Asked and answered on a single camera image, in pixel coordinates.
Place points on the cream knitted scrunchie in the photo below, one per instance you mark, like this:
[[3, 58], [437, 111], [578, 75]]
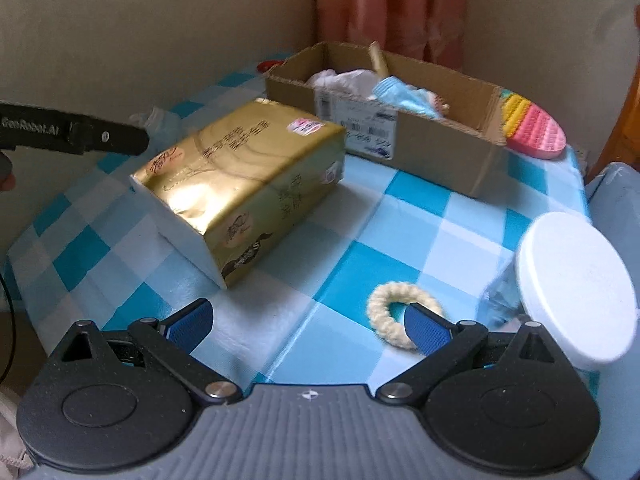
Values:
[[387, 327]]

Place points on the gold tissue pack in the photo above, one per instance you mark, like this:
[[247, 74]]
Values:
[[240, 180]]

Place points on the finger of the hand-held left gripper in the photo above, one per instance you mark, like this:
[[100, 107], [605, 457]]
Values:
[[85, 132]]

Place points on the gold tube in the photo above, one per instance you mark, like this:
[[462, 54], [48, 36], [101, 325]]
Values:
[[380, 60]]

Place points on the clear jar with white lid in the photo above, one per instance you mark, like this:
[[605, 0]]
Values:
[[575, 285]]

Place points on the wooden bed headboard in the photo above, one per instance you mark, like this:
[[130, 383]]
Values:
[[622, 130]]

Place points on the blue cloud print bedsheet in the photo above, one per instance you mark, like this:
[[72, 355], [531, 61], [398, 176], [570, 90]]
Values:
[[612, 195]]

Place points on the clear plastic wrapper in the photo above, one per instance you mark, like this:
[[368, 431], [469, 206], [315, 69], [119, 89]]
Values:
[[152, 119]]

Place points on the brown cardboard box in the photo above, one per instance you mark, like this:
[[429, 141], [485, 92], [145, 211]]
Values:
[[440, 145]]

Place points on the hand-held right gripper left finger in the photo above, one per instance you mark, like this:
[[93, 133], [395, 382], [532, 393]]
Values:
[[192, 322]]

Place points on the blue white plastic packet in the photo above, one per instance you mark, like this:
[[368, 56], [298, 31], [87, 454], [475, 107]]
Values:
[[405, 95]]

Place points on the blue checked tablecloth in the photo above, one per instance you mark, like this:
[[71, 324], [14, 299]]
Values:
[[350, 260]]

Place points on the rainbow pop bubble toy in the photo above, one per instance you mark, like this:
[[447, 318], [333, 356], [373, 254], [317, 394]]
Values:
[[535, 127]]

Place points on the pink patterned curtain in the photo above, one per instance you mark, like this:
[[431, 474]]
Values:
[[390, 10]]

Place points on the person's left hand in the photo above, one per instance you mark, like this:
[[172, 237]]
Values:
[[5, 183]]

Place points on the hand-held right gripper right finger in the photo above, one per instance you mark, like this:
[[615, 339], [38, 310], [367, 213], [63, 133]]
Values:
[[425, 330]]

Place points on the white plastic bag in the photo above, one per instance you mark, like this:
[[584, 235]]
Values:
[[340, 81]]

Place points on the red flat object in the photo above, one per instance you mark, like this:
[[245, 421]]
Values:
[[270, 65]]

